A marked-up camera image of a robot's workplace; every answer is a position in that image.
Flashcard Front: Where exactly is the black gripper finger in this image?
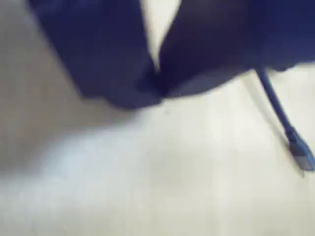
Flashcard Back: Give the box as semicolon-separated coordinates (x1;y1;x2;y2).
157;0;315;98
27;0;163;109

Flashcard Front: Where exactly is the black charging cable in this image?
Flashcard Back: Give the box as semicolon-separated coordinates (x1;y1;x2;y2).
255;68;315;173

